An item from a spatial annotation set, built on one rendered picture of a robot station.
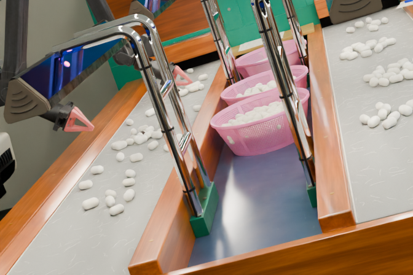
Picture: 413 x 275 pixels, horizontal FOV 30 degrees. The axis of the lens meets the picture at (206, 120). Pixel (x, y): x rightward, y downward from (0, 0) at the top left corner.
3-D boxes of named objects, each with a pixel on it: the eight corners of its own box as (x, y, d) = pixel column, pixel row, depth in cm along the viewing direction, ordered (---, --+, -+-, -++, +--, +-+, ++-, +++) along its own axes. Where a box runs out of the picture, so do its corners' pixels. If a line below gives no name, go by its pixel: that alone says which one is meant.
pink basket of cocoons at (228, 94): (244, 135, 213) (234, 104, 210) (220, 120, 238) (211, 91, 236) (330, 101, 217) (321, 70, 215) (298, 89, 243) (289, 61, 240)
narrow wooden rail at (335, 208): (336, 278, 124) (317, 217, 121) (314, 54, 296) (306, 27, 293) (370, 271, 122) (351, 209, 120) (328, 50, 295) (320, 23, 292)
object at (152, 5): (128, 28, 221) (120, 4, 220) (164, 0, 281) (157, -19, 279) (154, 20, 220) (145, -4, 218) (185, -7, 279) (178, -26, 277)
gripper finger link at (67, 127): (101, 113, 223) (71, 100, 223) (95, 121, 216) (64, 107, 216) (93, 134, 225) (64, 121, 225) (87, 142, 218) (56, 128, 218)
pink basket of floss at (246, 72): (273, 91, 252) (264, 64, 250) (226, 91, 274) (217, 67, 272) (329, 62, 265) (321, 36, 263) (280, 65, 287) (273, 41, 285)
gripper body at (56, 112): (75, 102, 223) (52, 92, 223) (66, 112, 214) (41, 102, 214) (68, 122, 225) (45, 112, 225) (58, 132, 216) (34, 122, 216)
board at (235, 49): (228, 58, 284) (227, 55, 284) (231, 50, 299) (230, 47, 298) (314, 32, 278) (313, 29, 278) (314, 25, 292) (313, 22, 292)
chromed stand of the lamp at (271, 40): (312, 208, 149) (241, -14, 138) (310, 172, 168) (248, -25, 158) (409, 183, 145) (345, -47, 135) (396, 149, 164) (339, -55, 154)
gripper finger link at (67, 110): (99, 116, 221) (69, 103, 221) (93, 123, 214) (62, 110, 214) (91, 136, 223) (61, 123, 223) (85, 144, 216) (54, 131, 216)
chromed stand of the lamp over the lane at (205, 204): (121, 258, 157) (41, 51, 146) (141, 218, 176) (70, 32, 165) (209, 234, 153) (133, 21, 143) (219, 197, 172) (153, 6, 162)
